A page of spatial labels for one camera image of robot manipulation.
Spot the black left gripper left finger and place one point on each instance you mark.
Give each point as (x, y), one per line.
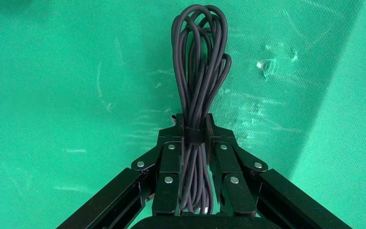
(168, 177)

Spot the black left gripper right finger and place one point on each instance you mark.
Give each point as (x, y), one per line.
(230, 177)

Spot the green table cloth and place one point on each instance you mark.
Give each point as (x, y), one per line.
(60, 79)

